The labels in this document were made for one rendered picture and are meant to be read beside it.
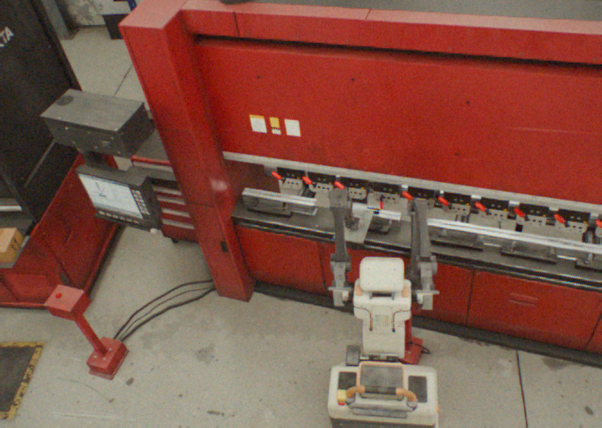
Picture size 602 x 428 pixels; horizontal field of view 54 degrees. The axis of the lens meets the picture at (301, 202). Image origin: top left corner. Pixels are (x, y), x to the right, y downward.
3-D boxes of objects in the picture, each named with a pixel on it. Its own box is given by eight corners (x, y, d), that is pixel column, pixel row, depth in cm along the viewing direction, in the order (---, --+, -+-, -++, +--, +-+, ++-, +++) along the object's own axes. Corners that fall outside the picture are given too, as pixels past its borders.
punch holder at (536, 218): (515, 223, 324) (520, 202, 312) (516, 212, 329) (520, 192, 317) (544, 228, 319) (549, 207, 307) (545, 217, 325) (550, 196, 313)
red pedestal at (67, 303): (88, 373, 418) (37, 307, 359) (107, 344, 433) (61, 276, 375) (111, 380, 411) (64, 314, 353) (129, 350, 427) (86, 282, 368)
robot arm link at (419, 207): (411, 192, 311) (430, 192, 311) (406, 204, 323) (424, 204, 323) (417, 271, 290) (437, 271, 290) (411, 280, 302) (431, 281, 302)
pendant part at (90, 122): (97, 224, 364) (38, 115, 304) (120, 197, 379) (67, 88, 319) (165, 243, 347) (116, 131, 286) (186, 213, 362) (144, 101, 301)
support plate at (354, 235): (333, 238, 348) (332, 237, 347) (345, 207, 365) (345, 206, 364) (362, 243, 343) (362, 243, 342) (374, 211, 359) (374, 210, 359)
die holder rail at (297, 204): (244, 203, 394) (241, 193, 387) (247, 197, 398) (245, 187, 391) (314, 216, 379) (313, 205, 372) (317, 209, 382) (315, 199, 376)
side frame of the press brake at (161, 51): (219, 296, 451) (117, 25, 288) (260, 217, 505) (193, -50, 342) (248, 303, 444) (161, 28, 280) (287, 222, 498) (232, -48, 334)
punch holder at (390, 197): (374, 201, 348) (373, 181, 337) (376, 191, 354) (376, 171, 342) (398, 205, 344) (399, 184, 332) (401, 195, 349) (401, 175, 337)
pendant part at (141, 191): (97, 214, 350) (73, 170, 325) (108, 201, 358) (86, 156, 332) (159, 231, 335) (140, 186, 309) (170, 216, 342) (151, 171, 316)
